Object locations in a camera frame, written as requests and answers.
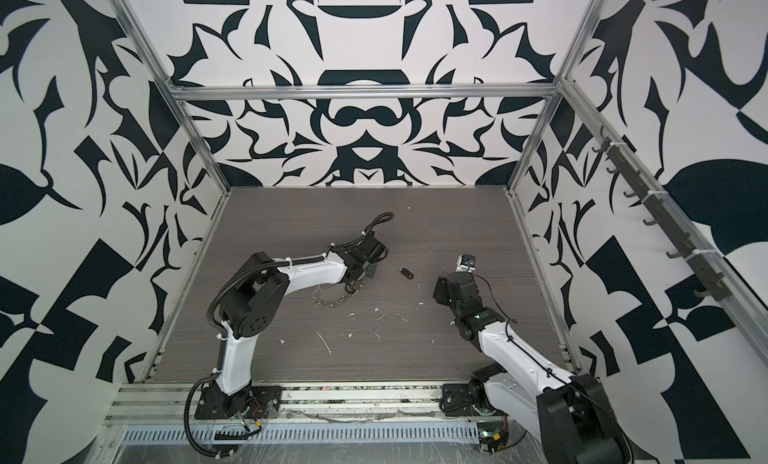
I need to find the left aluminium frame post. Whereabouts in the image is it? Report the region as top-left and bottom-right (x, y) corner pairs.
(105, 0), (230, 196)

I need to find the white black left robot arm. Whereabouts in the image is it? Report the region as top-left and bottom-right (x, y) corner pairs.
(206, 234), (389, 397)

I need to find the black corrugated cable conduit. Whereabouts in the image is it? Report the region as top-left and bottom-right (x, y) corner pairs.
(182, 211), (396, 459)

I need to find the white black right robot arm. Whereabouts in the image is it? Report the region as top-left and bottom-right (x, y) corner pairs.
(433, 272), (634, 463)

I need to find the aluminium frame crossbar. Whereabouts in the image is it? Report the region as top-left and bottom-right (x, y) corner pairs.
(169, 83), (556, 102)

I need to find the white slotted cable duct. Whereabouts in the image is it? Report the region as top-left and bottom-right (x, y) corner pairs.
(123, 421), (480, 445)

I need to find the grey wall hook rack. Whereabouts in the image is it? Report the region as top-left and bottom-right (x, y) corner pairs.
(593, 126), (733, 302)

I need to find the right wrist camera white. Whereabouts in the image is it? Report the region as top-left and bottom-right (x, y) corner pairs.
(456, 254), (476, 273)

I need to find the aluminium frame corner post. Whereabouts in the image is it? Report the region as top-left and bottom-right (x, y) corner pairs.
(506, 0), (609, 196)

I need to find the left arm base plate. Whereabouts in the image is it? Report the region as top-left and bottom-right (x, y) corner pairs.
(194, 383), (283, 420)

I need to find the small electronics board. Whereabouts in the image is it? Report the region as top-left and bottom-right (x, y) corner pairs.
(478, 424), (509, 454)

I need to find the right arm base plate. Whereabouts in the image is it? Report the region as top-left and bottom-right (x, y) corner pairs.
(438, 380), (501, 417)

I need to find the aluminium rail base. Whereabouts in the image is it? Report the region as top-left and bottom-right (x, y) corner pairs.
(105, 381), (540, 431)

